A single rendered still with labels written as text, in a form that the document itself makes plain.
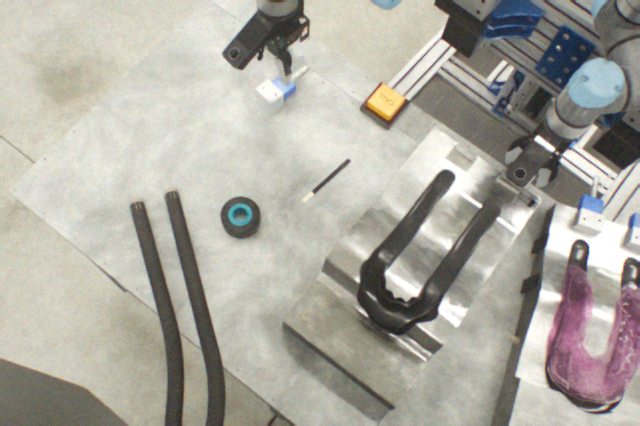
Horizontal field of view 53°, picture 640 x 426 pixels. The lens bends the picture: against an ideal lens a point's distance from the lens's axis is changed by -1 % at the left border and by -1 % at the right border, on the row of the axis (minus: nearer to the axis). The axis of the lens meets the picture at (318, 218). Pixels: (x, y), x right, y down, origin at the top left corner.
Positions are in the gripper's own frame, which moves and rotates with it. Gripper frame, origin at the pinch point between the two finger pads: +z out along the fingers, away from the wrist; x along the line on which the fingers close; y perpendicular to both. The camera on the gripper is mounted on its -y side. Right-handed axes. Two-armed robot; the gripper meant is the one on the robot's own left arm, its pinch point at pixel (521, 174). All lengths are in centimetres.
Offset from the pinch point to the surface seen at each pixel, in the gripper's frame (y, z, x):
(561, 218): -2.9, -0.9, -11.7
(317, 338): -54, -1, 9
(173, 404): -80, -5, 20
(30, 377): -76, -103, 6
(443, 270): -29.4, -4.9, -0.4
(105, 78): -22, 84, 136
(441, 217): -20.8, -3.8, 6.5
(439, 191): -16.6, -3.6, 10.1
